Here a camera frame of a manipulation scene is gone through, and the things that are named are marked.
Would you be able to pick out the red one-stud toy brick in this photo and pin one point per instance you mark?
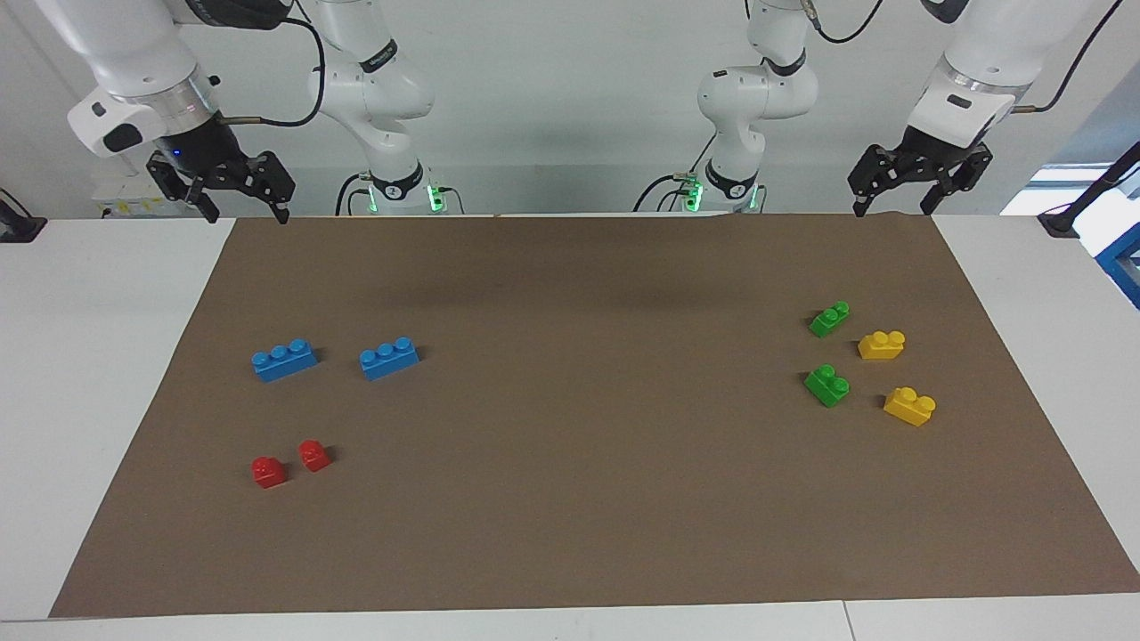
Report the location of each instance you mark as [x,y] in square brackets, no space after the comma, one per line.
[313,456]
[268,473]

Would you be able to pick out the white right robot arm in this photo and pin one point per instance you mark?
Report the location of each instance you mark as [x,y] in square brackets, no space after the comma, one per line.
[134,62]

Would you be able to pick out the white power box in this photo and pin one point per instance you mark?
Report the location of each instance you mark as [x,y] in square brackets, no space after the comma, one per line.
[125,206]

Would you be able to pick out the blue metal frame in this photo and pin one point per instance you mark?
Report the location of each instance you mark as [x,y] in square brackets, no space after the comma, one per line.
[1124,263]

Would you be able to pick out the black table clamp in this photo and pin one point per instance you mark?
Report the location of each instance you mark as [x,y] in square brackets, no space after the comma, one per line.
[18,228]

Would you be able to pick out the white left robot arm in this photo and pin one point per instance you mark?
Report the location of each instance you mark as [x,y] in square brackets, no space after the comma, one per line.
[757,98]

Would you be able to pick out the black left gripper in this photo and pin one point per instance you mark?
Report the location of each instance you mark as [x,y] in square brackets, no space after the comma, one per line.
[935,151]

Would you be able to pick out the yellow two-stud toy brick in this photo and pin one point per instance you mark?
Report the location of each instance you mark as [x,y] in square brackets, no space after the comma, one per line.
[882,345]
[909,407]

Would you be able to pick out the brown table mat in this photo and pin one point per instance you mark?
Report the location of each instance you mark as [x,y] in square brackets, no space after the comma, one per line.
[570,463]

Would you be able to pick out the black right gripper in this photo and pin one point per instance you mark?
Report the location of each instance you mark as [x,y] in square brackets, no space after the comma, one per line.
[200,147]

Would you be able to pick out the green two-stud toy brick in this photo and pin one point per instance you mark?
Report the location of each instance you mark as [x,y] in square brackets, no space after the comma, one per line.
[829,320]
[826,386]

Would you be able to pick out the black stand with pole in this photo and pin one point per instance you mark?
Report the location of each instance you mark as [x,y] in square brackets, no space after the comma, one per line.
[1060,223]

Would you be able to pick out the blue three-stud toy brick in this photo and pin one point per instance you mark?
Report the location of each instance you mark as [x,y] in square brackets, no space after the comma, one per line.
[389,360]
[284,361]

